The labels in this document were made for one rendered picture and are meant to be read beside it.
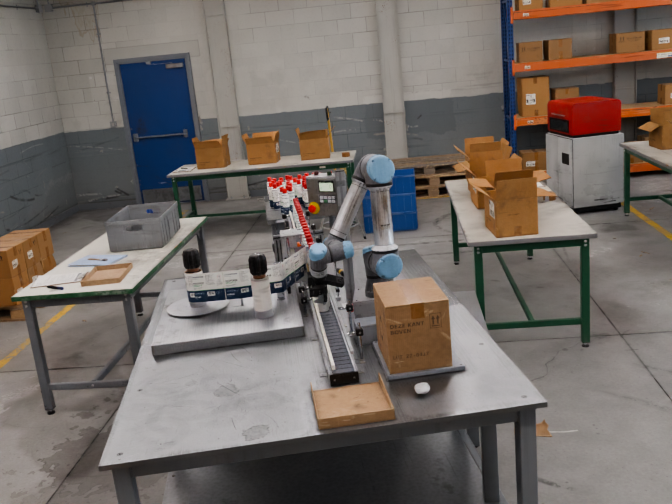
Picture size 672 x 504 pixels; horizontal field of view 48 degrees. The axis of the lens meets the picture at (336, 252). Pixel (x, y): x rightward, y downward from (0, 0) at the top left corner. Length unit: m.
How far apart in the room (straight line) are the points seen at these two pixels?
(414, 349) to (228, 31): 8.81
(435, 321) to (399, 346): 0.16
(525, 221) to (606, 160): 3.95
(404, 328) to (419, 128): 8.40
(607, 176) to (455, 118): 3.02
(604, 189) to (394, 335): 6.25
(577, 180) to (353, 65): 3.90
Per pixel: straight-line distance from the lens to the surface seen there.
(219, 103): 11.28
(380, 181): 3.21
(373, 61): 11.03
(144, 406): 2.98
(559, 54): 10.49
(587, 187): 8.78
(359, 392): 2.81
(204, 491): 3.56
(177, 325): 3.61
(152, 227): 5.46
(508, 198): 4.89
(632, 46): 10.75
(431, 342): 2.87
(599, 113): 8.74
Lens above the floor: 2.06
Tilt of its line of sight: 15 degrees down
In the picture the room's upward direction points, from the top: 6 degrees counter-clockwise
